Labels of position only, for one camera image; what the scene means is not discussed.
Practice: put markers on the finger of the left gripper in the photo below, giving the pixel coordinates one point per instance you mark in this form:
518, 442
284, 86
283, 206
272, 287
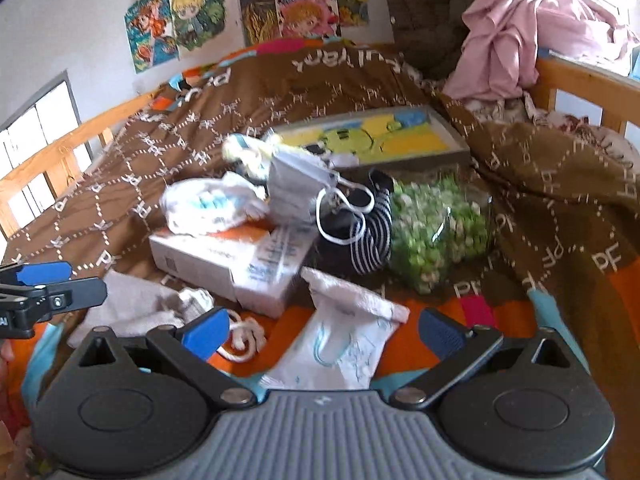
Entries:
35, 273
52, 299

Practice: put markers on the pink shirt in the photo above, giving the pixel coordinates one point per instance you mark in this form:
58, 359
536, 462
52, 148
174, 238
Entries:
498, 57

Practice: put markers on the pink cartoon girl picture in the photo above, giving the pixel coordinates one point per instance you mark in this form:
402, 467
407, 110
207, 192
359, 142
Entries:
308, 18

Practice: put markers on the white blue baby sock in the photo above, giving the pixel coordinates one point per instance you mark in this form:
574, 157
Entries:
202, 206

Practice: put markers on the striped pastel sock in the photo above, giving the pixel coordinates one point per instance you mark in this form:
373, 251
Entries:
250, 156

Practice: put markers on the navy striped sock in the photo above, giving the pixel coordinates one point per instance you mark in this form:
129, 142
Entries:
372, 252

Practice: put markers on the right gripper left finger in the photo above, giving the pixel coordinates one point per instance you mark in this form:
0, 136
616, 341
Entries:
185, 352

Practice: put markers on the grey face mask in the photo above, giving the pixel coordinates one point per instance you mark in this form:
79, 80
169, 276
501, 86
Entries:
303, 190

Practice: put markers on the floral bed sheet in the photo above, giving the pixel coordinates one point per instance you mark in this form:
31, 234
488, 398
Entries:
523, 109

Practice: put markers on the white drawstring pouch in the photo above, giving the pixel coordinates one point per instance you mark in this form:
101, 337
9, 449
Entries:
342, 343

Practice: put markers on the bag of green pieces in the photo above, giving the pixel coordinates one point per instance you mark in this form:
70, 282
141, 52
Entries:
437, 222

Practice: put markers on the brown patterned quilt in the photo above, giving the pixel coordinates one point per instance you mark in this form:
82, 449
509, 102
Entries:
567, 216

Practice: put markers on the window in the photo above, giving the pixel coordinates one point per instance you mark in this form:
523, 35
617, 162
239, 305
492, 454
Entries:
45, 118

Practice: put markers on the grey knitted cloth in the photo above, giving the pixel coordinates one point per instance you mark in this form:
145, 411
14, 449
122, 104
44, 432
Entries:
134, 306

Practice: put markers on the brown quilted jacket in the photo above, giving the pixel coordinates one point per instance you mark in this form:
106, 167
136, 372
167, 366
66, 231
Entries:
430, 33

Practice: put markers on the grey tray with cartoon picture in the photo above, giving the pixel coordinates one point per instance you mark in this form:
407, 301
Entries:
400, 137

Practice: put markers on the blond boy drawing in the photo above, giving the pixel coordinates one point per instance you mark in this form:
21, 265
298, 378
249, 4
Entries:
196, 23

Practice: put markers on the person left hand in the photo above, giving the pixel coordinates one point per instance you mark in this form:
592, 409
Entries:
7, 355

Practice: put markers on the wooden bed frame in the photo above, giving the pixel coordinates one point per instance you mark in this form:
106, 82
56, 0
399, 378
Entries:
55, 159

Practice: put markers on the white orange medicine box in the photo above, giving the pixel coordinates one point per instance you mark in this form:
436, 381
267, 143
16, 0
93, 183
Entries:
256, 268

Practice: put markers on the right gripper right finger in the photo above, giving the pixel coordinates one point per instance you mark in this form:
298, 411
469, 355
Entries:
461, 351

